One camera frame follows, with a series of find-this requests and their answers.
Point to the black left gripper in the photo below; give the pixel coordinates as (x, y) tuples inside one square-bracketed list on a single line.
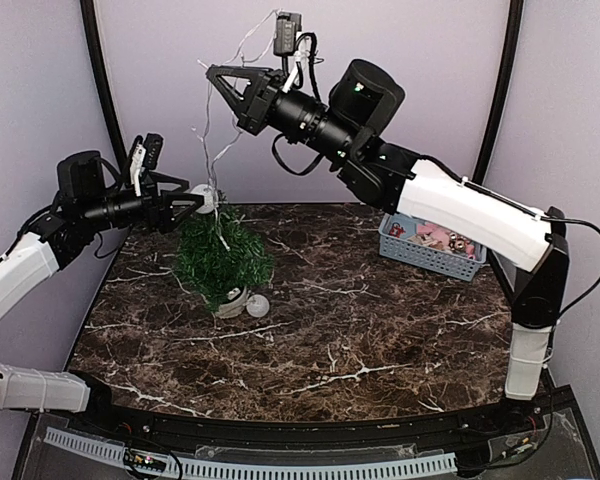
[(161, 218)]

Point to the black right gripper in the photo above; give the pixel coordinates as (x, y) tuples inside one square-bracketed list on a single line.
[(253, 108)]

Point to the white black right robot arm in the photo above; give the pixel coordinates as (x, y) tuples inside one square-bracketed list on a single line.
[(346, 130)]

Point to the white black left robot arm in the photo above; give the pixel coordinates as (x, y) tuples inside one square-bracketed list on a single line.
[(92, 197)]

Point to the small green christmas tree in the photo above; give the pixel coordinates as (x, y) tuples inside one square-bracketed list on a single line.
[(217, 254)]

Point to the white tree pot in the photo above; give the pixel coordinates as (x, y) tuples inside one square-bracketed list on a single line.
[(235, 304)]

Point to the red ornament tag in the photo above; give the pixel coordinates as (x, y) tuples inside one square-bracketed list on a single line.
[(396, 230)]

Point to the blue plastic basket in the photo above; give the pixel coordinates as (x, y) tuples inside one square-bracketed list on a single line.
[(401, 249)]

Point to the pink bow ornaments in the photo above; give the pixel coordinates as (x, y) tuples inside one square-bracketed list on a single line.
[(442, 239)]

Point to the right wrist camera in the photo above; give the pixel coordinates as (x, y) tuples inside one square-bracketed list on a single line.
[(297, 50)]

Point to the left black frame post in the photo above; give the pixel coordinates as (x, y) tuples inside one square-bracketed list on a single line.
[(101, 76)]

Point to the black frame post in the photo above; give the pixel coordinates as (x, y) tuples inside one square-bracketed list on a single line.
[(501, 89), (101, 76)]

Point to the perforated cable duct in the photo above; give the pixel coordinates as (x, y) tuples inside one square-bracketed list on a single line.
[(233, 463)]

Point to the right black frame post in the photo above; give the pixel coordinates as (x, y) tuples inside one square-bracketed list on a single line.
[(501, 89)]

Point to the black front rail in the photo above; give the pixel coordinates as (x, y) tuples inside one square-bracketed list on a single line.
[(460, 429)]

